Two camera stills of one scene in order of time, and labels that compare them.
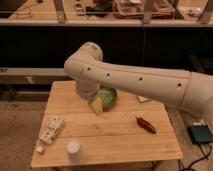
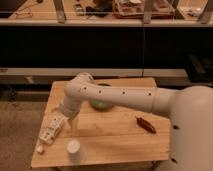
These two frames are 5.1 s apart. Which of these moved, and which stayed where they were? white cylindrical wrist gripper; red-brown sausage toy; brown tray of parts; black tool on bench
Moved: white cylindrical wrist gripper
Stayed: black tool on bench; red-brown sausage toy; brown tray of parts
